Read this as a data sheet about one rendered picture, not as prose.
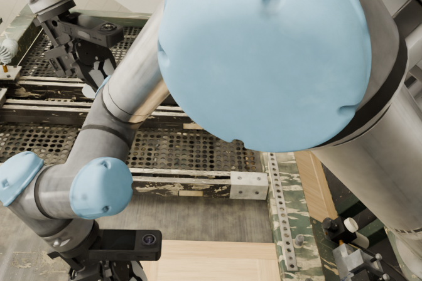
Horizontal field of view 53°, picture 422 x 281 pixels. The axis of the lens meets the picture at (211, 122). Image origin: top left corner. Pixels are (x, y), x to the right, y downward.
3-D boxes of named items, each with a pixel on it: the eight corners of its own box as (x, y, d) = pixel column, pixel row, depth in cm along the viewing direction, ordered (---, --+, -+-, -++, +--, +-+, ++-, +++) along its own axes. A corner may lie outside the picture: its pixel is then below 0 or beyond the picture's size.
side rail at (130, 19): (240, 41, 246) (242, 24, 239) (49, 31, 241) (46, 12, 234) (238, 35, 252) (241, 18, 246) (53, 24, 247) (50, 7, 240)
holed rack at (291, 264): (297, 271, 117) (298, 270, 116) (287, 271, 117) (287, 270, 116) (248, 18, 246) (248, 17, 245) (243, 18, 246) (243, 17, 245)
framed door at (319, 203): (343, 249, 187) (347, 247, 186) (250, 201, 166) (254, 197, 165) (305, 123, 257) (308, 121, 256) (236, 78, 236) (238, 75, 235)
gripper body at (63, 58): (84, 63, 86) (52, 8, 81) (113, 54, 81) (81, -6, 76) (59, 81, 80) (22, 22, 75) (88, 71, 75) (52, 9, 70)
